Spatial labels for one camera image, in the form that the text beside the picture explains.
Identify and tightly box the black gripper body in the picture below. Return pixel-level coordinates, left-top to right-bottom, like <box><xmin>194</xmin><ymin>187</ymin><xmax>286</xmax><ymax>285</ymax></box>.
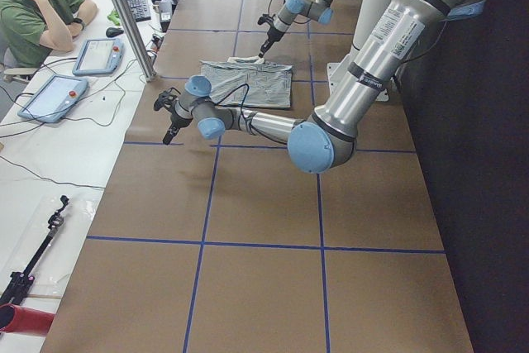
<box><xmin>169</xmin><ymin>111</ymin><xmax>193</xmax><ymax>130</ymax></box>
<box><xmin>267</xmin><ymin>26</ymin><xmax>283</xmax><ymax>44</ymax></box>

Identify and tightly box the navy white striped polo shirt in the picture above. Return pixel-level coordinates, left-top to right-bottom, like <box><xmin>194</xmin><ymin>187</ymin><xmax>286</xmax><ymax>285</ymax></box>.
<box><xmin>201</xmin><ymin>56</ymin><xmax>293</xmax><ymax>109</ymax></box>

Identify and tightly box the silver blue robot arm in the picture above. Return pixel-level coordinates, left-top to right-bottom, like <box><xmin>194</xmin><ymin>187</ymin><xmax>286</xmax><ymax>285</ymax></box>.
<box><xmin>154</xmin><ymin>0</ymin><xmax>485</xmax><ymax>174</ymax></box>
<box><xmin>257</xmin><ymin>0</ymin><xmax>333</xmax><ymax>59</ymax></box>

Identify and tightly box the far blue teach pendant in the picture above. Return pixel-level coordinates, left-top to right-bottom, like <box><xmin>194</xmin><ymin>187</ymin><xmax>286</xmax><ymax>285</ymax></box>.
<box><xmin>72</xmin><ymin>37</ymin><xmax>124</xmax><ymax>76</ymax></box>

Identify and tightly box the blue teach pendant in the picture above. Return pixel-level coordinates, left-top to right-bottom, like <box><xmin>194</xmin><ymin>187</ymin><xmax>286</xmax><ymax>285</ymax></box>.
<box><xmin>17</xmin><ymin>74</ymin><xmax>88</xmax><ymax>123</ymax></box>
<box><xmin>72</xmin><ymin>37</ymin><xmax>124</xmax><ymax>76</ymax></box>

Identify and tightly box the black computer mouse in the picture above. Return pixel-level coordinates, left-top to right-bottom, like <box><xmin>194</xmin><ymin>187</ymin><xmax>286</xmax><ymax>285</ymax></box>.
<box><xmin>105</xmin><ymin>27</ymin><xmax>124</xmax><ymax>38</ymax></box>

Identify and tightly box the near blue teach pendant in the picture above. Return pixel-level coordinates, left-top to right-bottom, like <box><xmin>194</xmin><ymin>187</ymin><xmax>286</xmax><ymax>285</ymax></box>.
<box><xmin>17</xmin><ymin>74</ymin><xmax>88</xmax><ymax>123</ymax></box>

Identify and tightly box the black keyboard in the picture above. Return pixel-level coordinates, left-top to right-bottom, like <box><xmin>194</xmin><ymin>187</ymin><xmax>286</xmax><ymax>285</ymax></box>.
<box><xmin>126</xmin><ymin>0</ymin><xmax>151</xmax><ymax>21</ymax></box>

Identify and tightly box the person in green shirt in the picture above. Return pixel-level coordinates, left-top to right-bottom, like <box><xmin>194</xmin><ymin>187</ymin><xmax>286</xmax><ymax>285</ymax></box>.
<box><xmin>1</xmin><ymin>0</ymin><xmax>98</xmax><ymax>68</ymax></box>

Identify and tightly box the black handheld gripper stick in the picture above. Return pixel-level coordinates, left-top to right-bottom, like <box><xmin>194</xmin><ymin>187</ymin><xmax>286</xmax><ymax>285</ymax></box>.
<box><xmin>1</xmin><ymin>195</ymin><xmax>69</xmax><ymax>306</ymax></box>

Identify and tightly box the red cylinder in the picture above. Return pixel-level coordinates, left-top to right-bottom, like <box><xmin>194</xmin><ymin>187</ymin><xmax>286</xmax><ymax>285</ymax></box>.
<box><xmin>1</xmin><ymin>303</ymin><xmax>55</xmax><ymax>336</ymax></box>

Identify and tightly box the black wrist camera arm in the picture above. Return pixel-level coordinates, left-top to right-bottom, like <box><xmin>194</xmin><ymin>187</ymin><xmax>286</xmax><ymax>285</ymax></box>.
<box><xmin>257</xmin><ymin>14</ymin><xmax>274</xmax><ymax>27</ymax></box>
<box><xmin>153</xmin><ymin>87</ymin><xmax>181</xmax><ymax>112</ymax></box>

